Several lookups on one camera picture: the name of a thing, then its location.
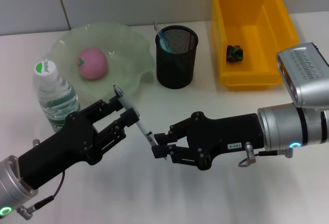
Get green plastic wrapper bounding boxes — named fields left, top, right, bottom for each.
left=226, top=44, right=244, bottom=63

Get grey left arm cable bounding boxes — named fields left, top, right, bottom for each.
left=15, top=170, right=67, bottom=220

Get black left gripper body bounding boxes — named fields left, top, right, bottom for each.
left=18, top=110, right=100, bottom=191

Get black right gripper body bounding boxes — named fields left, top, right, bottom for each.
left=186, top=110, right=265, bottom=171

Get clear water bottle green label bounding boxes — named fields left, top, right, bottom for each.
left=32, top=59, right=82, bottom=134

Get transparent plastic ruler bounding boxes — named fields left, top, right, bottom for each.
left=153, top=20, right=168, bottom=45

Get pale green glass fruit plate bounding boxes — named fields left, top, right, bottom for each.
left=48, top=22, right=155, bottom=104

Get black mesh pen holder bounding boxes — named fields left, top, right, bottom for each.
left=155, top=25, right=199, bottom=89

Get yellow plastic storage bin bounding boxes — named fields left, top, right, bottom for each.
left=210, top=0, right=300, bottom=91

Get blue scissors with sheath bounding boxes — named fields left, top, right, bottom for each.
left=157, top=30, right=174, bottom=53

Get pink peach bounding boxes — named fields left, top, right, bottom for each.
left=76, top=47, right=108, bottom=81

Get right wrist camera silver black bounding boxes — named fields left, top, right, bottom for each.
left=276, top=43, right=329, bottom=112

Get grey retractable pen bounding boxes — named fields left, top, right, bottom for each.
left=113, top=84, right=168, bottom=161

